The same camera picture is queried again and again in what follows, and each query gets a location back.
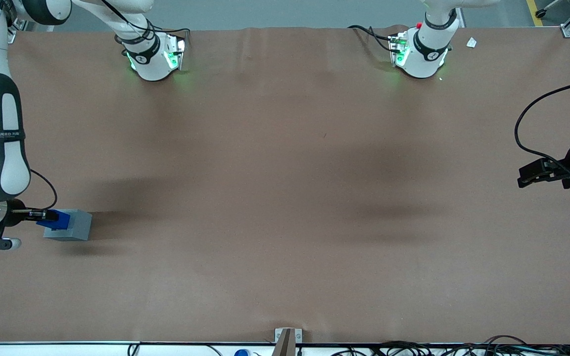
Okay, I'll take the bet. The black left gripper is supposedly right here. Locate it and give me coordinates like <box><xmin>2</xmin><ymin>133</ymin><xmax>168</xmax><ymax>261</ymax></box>
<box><xmin>518</xmin><ymin>136</ymin><xmax>570</xmax><ymax>189</ymax></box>

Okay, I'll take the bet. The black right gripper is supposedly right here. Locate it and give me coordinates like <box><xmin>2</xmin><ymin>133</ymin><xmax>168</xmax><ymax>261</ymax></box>
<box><xmin>6</xmin><ymin>199</ymin><xmax>58</xmax><ymax>227</ymax></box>

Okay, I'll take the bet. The blue plastic part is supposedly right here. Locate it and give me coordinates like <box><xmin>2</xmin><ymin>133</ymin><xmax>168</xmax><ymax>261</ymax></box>
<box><xmin>36</xmin><ymin>210</ymin><xmax>71</xmax><ymax>231</ymax></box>

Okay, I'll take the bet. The gray square base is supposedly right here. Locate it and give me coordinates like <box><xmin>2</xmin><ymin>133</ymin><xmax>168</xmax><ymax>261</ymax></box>
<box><xmin>43</xmin><ymin>209</ymin><xmax>93</xmax><ymax>242</ymax></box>

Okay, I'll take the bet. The black chair caster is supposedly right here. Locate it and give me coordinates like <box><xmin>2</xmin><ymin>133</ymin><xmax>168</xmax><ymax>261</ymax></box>
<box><xmin>535</xmin><ymin>0</ymin><xmax>569</xmax><ymax>19</ymax></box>

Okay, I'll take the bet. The brown table mat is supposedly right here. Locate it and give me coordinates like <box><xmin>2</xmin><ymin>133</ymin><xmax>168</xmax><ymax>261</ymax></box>
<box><xmin>0</xmin><ymin>26</ymin><xmax>570</xmax><ymax>345</ymax></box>

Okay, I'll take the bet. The metal mounting plate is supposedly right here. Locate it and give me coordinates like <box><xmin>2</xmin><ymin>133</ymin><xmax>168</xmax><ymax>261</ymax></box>
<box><xmin>274</xmin><ymin>327</ymin><xmax>303</xmax><ymax>345</ymax></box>

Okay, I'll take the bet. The long black looped cable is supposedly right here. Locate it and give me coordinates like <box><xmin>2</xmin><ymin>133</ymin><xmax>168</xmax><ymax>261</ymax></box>
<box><xmin>514</xmin><ymin>78</ymin><xmax>570</xmax><ymax>175</ymax></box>

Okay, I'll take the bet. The black cable bundle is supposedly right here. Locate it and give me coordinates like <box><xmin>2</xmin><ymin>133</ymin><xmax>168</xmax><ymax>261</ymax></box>
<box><xmin>329</xmin><ymin>335</ymin><xmax>570</xmax><ymax>356</ymax></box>

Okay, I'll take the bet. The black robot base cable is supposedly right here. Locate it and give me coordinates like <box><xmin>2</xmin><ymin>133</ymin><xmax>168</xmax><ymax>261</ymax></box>
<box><xmin>348</xmin><ymin>25</ymin><xmax>395</xmax><ymax>53</ymax></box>
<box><xmin>98</xmin><ymin>0</ymin><xmax>190</xmax><ymax>47</ymax></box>

